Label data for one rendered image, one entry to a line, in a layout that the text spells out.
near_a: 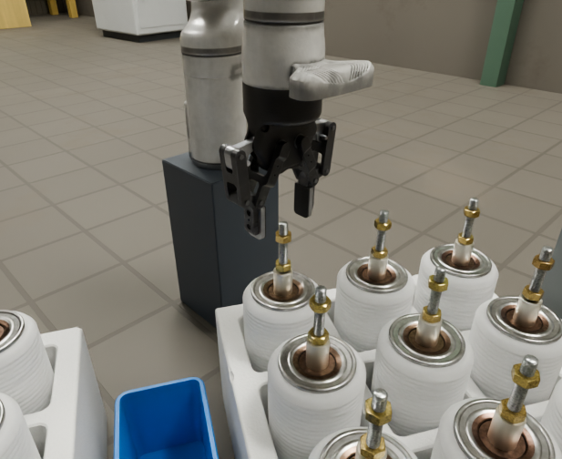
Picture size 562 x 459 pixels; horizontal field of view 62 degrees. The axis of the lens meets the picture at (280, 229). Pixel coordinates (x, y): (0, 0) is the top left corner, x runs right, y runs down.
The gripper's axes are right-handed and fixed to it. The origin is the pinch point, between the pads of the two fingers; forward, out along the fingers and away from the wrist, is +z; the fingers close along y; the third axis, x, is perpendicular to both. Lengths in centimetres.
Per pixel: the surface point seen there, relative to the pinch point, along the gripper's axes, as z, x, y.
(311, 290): 9.7, 3.0, -2.2
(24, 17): 32, -530, -140
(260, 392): 18.0, 4.8, 7.4
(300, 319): 10.6, 5.0, 1.6
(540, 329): 9.4, 24.1, -14.9
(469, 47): 18, -97, -240
